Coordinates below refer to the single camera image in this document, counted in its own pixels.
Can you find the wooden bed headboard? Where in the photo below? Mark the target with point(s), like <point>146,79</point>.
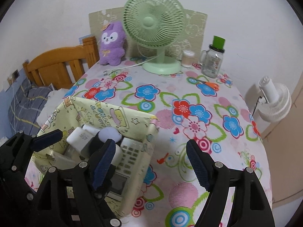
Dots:
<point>50,67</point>

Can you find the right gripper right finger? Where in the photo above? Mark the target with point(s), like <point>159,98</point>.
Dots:
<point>250,205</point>

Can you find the white square charger cube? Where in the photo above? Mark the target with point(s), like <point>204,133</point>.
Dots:
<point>90,129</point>

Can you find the floral tablecloth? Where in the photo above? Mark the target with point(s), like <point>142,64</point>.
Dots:
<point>219,121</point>

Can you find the white oval earbud case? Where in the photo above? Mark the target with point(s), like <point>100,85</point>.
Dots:
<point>117,158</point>

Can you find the white remote control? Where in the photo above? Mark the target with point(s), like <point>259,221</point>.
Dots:
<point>123,181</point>

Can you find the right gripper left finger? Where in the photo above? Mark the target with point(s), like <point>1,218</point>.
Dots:
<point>76,196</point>

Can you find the white 45W charger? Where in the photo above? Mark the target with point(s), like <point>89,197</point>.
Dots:
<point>79,140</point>

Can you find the blue plaid bedding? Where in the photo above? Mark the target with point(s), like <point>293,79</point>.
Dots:
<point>26,106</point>

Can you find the small grey round ball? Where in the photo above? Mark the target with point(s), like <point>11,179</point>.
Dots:
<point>109,133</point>

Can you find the purple plush toy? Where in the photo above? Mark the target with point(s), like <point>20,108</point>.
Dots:
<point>112,41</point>

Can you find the beige door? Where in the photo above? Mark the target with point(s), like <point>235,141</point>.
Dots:
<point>283,146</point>

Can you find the yellow cartoon fabric box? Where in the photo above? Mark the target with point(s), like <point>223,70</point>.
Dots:
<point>74,112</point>

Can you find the orange handled scissors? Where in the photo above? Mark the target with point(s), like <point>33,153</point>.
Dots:
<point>210,84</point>

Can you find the white standing fan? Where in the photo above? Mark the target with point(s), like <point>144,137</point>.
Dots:
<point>275,102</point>

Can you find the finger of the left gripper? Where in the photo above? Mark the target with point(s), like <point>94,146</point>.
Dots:
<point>46,140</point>

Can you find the white cloth on bed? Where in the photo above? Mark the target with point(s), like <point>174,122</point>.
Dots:
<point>55,97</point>

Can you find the cotton swab container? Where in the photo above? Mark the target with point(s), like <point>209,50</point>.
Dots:
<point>188,57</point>

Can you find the green desk fan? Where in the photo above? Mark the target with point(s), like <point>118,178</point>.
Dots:
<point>155,24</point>

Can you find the beige cartoon board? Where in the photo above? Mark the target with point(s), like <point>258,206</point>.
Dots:
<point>190,39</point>

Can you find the black oval case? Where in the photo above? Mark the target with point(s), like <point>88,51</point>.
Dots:
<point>94,145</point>

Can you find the glass jar mug green lid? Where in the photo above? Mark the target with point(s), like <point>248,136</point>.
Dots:
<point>211,59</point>

